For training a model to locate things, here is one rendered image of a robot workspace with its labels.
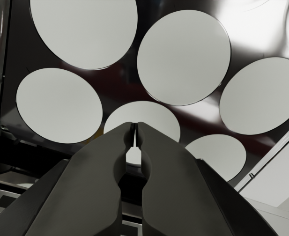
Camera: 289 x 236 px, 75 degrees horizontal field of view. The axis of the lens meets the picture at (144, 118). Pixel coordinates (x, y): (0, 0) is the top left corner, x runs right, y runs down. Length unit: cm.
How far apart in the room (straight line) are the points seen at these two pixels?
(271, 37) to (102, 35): 17
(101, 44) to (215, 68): 12
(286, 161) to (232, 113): 25
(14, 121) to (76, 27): 14
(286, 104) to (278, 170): 23
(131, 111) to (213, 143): 12
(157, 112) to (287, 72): 15
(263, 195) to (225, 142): 28
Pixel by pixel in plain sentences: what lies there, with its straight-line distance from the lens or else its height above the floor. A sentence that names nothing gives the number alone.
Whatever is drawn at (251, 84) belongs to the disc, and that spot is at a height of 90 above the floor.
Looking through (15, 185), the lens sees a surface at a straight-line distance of 29.
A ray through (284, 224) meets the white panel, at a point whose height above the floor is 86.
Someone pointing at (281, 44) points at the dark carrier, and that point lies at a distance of 25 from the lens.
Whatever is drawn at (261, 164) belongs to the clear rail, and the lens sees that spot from 33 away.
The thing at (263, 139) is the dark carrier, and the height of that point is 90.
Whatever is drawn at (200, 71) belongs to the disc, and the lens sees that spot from 22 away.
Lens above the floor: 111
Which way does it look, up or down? 61 degrees down
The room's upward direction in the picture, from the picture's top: 177 degrees clockwise
